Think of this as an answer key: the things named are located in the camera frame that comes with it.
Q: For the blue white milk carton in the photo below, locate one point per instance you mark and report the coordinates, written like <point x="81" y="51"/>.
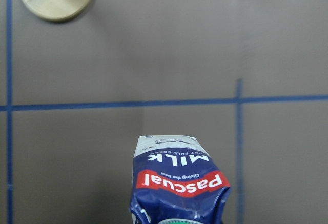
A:
<point x="175" y="180"/>

